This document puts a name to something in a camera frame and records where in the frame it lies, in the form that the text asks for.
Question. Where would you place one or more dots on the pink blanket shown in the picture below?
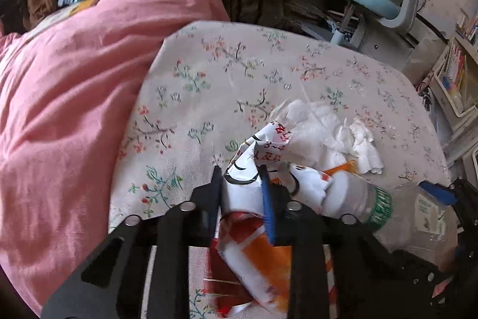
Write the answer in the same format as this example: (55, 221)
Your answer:
(74, 117)

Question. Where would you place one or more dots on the floral tablecloth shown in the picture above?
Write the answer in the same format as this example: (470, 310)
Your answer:
(209, 87)

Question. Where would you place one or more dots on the white bookshelf rack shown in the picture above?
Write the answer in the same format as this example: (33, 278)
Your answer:
(444, 94)

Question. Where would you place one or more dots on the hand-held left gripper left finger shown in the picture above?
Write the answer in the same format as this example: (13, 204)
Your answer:
(207, 199)

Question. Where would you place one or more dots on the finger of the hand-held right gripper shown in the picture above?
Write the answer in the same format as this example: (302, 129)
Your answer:
(437, 192)

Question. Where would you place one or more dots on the clear plastic bottle green label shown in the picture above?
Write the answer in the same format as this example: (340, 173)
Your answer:
(351, 195)

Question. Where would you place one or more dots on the white orange snack wrapper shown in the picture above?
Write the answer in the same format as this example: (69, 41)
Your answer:
(242, 169)

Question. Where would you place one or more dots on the books on wall shelf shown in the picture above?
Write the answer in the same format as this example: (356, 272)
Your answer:
(468, 27)

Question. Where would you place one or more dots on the brown garment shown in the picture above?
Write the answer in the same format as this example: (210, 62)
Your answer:
(41, 3)

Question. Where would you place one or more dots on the row of red white books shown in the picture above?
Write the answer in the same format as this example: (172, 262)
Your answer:
(455, 65)

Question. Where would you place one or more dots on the white plastic bag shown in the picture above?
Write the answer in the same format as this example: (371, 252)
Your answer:
(422, 57)

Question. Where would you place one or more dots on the yellow white book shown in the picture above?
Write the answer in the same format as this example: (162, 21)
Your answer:
(84, 3)

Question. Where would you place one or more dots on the small crumpled white tissue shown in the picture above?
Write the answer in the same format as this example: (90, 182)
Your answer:
(321, 132)

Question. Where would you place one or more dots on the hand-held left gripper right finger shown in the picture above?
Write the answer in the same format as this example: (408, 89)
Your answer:
(268, 207)

